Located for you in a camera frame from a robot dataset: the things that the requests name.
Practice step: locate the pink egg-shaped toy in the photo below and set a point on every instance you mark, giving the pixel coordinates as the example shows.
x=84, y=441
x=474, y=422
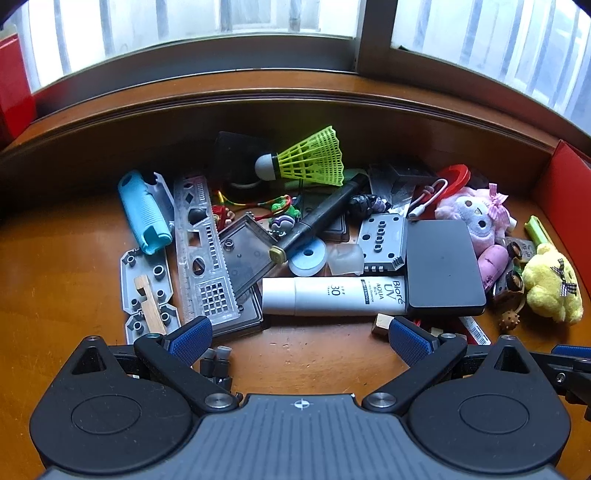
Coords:
x=491, y=267

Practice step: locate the black marker pen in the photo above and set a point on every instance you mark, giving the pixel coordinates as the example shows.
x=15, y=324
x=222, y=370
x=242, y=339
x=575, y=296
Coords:
x=318, y=217

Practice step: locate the red box with cardboard rim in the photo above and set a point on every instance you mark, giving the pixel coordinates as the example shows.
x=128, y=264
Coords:
x=14, y=92

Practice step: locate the grey plastic shell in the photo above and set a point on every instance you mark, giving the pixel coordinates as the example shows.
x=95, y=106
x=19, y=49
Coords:
x=161, y=194

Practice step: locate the wooden clip stand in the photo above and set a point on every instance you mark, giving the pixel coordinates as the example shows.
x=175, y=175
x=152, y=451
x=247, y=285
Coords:
x=152, y=314

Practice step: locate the black plastic holder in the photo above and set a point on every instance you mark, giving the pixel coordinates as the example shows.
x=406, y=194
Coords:
x=235, y=152

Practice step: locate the dark plastic case base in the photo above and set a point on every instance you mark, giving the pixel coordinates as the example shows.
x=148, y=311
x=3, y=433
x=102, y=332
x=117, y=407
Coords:
x=251, y=318

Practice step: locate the green lighter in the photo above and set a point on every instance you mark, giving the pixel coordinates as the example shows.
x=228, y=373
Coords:
x=536, y=228

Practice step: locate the grey window frame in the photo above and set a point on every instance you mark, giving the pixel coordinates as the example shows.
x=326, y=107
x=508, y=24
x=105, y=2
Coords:
x=369, y=41

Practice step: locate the transparent stencil ruler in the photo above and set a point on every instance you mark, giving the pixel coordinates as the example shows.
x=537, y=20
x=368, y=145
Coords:
x=196, y=258

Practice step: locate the white tape roll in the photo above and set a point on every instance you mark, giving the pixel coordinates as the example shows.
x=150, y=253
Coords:
x=298, y=265

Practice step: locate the red lighter with label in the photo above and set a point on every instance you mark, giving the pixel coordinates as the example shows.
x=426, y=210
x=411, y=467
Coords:
x=475, y=330

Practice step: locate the dark transparent case lid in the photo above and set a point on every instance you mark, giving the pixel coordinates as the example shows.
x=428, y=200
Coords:
x=244, y=258

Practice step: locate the grey plastic part with holes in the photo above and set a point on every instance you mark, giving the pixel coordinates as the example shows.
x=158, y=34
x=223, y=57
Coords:
x=369, y=258

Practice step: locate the pink plush toy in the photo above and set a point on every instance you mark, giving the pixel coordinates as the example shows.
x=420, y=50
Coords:
x=471, y=214

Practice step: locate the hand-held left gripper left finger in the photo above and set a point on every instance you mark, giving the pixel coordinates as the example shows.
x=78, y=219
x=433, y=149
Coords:
x=191, y=339

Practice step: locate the translucent plastic piece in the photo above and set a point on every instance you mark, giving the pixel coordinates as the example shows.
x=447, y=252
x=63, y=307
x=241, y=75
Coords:
x=346, y=261

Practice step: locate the black power bank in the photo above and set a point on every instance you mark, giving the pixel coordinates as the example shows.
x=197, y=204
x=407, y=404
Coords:
x=443, y=267

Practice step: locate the dark plastic bag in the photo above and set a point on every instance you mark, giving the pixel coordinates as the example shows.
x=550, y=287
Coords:
x=401, y=177

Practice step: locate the small wooden block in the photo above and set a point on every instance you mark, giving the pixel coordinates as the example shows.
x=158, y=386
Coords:
x=381, y=325

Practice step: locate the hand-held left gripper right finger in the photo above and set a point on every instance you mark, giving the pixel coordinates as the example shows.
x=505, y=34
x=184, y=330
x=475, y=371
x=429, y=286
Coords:
x=408, y=341

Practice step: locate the grey studded plastic plate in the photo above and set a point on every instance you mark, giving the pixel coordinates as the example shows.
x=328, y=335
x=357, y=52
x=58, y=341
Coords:
x=159, y=288

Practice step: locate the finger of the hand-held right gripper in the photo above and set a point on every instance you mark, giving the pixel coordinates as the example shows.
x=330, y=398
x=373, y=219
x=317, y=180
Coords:
x=572, y=350

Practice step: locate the yellow-green plastic shuttlecock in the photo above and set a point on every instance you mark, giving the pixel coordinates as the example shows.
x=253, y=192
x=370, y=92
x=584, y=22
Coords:
x=314, y=159

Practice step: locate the brown spiked ball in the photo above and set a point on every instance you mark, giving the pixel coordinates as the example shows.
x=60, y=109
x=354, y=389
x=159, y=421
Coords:
x=508, y=321

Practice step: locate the yellow plush toy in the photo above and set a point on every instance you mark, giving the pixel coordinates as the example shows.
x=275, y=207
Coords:
x=549, y=286

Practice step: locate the small black white connectors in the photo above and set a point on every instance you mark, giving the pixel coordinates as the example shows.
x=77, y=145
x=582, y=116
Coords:
x=221, y=364

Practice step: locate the white sunscreen tube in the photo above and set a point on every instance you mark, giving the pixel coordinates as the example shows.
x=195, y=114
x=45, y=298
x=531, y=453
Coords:
x=323, y=295

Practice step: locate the green cartoon charm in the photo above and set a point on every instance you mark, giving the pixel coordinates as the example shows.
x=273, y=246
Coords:
x=284, y=221

